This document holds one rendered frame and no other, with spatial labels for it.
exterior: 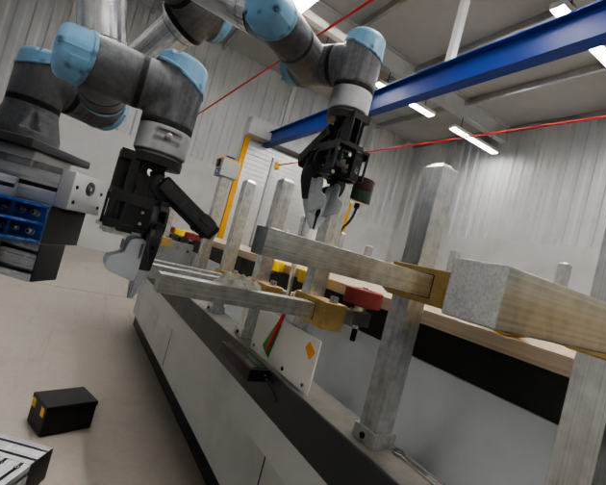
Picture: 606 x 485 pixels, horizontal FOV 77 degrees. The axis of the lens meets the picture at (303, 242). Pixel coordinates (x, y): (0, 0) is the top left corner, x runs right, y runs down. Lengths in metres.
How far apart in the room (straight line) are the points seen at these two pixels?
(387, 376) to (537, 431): 0.24
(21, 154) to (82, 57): 0.54
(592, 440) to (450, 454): 0.38
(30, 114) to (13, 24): 8.10
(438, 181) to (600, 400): 0.33
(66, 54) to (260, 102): 9.07
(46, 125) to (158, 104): 0.58
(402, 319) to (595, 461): 0.26
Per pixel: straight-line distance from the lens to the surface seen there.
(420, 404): 0.84
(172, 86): 0.61
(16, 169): 1.11
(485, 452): 0.77
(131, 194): 0.58
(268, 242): 0.39
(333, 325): 0.73
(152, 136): 0.60
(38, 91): 1.16
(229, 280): 0.64
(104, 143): 8.71
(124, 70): 0.61
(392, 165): 11.58
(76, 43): 0.62
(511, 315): 0.20
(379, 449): 0.63
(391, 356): 0.59
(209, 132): 9.08
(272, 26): 0.68
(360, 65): 0.74
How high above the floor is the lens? 0.94
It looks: 2 degrees up
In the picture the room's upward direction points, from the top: 15 degrees clockwise
